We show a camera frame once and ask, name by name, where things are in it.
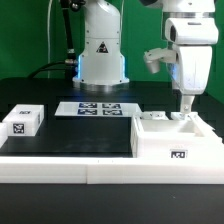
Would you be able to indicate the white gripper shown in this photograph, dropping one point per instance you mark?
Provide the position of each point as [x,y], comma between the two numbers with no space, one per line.
[191,72]

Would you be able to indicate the white door panel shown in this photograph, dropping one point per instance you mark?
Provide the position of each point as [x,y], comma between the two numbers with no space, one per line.
[193,117]
[154,115]

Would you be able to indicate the white cabinet body box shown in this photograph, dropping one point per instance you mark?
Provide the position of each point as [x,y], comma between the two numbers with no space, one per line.
[172,139]

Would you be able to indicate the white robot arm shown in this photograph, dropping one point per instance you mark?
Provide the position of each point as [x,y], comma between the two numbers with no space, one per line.
[187,26]

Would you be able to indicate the small white cabinet top box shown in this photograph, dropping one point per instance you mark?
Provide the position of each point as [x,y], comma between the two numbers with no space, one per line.
[24,120]

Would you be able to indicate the white marker base sheet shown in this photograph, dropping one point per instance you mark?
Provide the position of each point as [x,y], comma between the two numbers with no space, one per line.
[97,109]

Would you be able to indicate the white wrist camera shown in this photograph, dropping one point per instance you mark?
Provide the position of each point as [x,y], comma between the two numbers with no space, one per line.
[154,57]

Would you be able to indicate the white U-shaped fence frame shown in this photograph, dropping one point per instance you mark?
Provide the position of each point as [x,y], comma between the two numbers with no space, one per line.
[99,170]

